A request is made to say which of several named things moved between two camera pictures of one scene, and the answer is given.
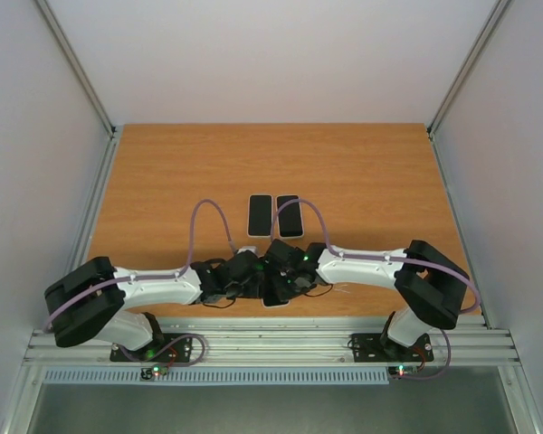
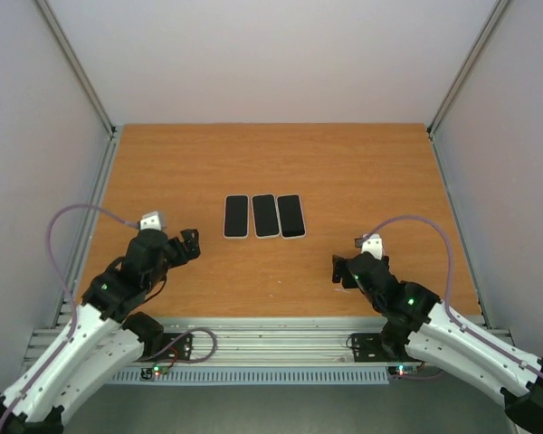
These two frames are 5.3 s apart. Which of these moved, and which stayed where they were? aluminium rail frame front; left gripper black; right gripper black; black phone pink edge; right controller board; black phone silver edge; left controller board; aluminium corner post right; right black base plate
Moved: left gripper black; black phone pink edge; right gripper black
Stayed: black phone silver edge; left controller board; aluminium corner post right; aluminium rail frame front; right black base plate; right controller board
